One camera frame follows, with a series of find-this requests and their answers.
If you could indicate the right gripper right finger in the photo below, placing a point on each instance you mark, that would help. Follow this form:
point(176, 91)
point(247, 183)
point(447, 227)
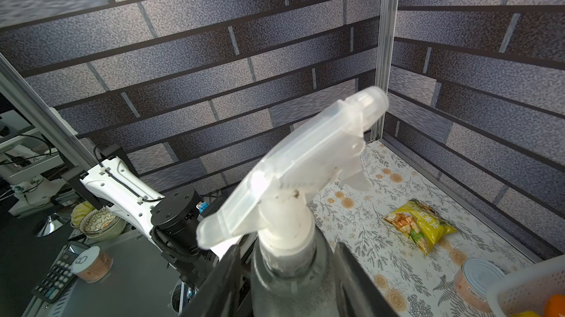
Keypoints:
point(356, 295)

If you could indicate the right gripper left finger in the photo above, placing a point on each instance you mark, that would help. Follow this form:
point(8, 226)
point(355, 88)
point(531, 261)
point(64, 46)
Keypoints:
point(219, 294)

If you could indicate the grey translucent spray bottle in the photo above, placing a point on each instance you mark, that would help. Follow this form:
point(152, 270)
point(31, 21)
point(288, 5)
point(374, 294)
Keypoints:
point(308, 292)

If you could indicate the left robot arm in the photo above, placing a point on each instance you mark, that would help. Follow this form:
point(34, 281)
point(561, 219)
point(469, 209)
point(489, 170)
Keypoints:
point(168, 221)

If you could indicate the yellow snack bag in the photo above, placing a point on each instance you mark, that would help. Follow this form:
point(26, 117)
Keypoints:
point(421, 223)

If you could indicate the tin can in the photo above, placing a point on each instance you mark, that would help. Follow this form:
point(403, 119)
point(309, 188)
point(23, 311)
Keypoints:
point(473, 281)

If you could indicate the cream ceramic bowl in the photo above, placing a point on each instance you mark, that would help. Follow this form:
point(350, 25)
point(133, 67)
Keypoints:
point(96, 225)

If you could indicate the white plastic basket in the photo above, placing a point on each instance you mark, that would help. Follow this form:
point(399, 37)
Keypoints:
point(529, 289)

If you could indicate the black calculator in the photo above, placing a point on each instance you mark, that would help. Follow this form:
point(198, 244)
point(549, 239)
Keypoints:
point(54, 283)

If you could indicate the left aluminium frame post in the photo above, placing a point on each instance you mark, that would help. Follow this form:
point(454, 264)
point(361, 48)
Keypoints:
point(28, 102)

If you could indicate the aluminium frame post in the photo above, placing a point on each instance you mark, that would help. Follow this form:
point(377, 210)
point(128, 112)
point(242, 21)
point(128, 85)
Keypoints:
point(388, 15)
point(28, 102)

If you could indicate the right aluminium frame post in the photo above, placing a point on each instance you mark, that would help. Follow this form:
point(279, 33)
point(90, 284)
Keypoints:
point(388, 15)

